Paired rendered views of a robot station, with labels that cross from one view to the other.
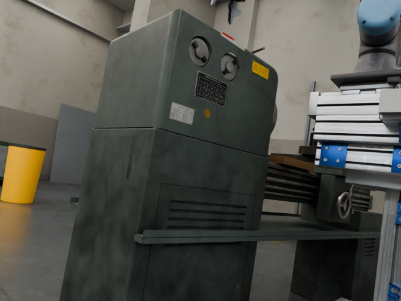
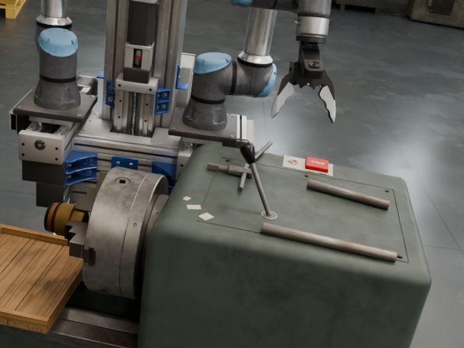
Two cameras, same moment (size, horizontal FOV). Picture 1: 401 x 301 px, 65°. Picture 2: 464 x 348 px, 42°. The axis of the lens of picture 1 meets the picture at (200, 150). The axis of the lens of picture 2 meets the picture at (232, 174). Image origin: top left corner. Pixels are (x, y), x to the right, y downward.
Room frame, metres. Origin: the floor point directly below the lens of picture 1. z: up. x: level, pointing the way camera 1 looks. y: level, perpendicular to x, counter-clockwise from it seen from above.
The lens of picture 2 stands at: (2.34, 0.90, 1.91)
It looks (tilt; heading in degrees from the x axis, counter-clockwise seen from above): 26 degrees down; 226
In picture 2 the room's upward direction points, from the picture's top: 9 degrees clockwise
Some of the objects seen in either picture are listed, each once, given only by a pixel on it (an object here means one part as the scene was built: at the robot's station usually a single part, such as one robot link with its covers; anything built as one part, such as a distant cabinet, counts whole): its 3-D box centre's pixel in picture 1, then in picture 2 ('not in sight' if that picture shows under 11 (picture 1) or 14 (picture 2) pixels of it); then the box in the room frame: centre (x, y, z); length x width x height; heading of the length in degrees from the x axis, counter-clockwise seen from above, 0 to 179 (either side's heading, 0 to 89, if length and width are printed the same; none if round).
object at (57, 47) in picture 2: not in sight; (58, 52); (1.44, -0.90, 1.33); 0.13 x 0.12 x 0.14; 70
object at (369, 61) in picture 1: (375, 68); (206, 108); (1.08, -0.56, 1.21); 0.15 x 0.15 x 0.10
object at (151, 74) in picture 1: (189, 98); (280, 265); (1.32, 0.08, 1.06); 0.59 x 0.48 x 0.39; 131
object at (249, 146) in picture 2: not in sight; (247, 152); (1.46, 0.04, 1.38); 0.04 x 0.03 x 0.05; 131
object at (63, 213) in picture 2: not in sight; (67, 219); (1.70, -0.32, 1.08); 0.09 x 0.09 x 0.09; 41
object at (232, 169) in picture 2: not in sight; (230, 169); (1.39, -0.08, 1.27); 0.12 x 0.02 x 0.02; 132
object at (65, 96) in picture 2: not in sight; (57, 87); (1.45, -0.89, 1.21); 0.15 x 0.15 x 0.10
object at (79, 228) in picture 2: not in sight; (82, 241); (1.72, -0.20, 1.09); 0.12 x 0.11 x 0.05; 41
